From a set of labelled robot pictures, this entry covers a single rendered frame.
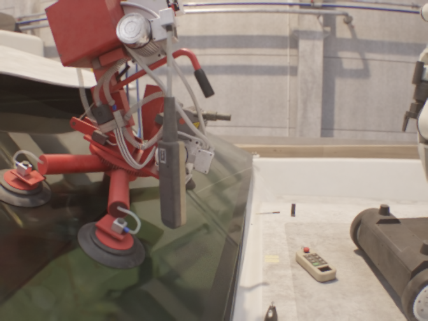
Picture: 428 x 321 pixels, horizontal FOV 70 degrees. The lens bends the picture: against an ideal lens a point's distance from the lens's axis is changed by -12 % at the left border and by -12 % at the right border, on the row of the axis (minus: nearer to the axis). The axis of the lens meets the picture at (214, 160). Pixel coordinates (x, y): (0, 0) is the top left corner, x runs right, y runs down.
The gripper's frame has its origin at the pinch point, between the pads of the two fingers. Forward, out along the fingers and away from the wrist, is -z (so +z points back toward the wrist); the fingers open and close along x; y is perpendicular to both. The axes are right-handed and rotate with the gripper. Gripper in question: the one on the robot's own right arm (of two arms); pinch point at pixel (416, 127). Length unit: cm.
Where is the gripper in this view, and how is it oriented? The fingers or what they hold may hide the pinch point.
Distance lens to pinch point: 152.8
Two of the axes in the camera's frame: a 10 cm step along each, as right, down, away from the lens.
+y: -0.4, 2.2, -9.7
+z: 2.0, -9.5, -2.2
